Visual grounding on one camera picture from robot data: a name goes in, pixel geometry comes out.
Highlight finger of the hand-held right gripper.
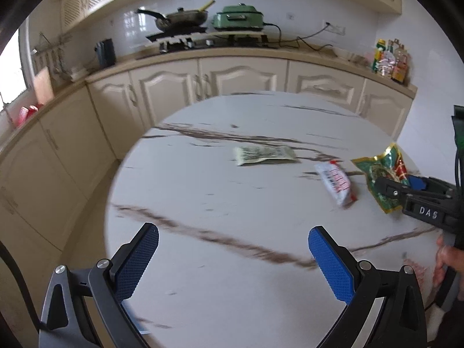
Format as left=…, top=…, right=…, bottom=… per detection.
left=407, top=175, right=451, bottom=195
left=376, top=175, right=411, bottom=208

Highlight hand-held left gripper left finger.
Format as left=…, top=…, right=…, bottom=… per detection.
left=39, top=222, right=160, bottom=348

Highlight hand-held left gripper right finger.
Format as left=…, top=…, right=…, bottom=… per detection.
left=307, top=225, right=428, bottom=348

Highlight green foil snack packet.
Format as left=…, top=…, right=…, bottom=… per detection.
left=351, top=143, right=412, bottom=214

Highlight person's right hand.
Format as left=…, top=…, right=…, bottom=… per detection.
left=433, top=235, right=464, bottom=291

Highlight red white snack packet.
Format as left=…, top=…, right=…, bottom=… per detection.
left=313, top=159, right=358, bottom=209

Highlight round marble table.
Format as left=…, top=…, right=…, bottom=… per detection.
left=104, top=90, right=441, bottom=348

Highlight cluster of condiment bottles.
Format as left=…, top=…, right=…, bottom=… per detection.
left=371, top=38, right=410, bottom=84

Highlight beige barcode packet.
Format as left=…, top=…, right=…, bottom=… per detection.
left=233, top=145, right=300, bottom=167

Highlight cream lower kitchen cabinets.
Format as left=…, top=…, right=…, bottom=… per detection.
left=0, top=58, right=417, bottom=334

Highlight beige kitchen countertop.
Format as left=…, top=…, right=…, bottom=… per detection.
left=0, top=40, right=418, bottom=153

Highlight wooden cutting board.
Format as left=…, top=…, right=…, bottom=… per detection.
left=32, top=66, right=56, bottom=105

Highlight black electric kettle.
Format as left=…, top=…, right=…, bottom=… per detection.
left=94, top=39, right=117, bottom=68

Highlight kitchen window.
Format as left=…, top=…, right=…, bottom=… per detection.
left=0, top=27, right=30, bottom=111

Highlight black gas stove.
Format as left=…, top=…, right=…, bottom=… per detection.
left=157, top=32, right=271, bottom=53

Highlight green electric cooker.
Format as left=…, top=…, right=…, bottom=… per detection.
left=212, top=3, right=267, bottom=32

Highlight black power cable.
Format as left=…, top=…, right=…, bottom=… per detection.
left=264, top=22, right=349, bottom=57

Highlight wall utensil rack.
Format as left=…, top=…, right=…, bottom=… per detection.
left=31, top=32, right=73, bottom=80

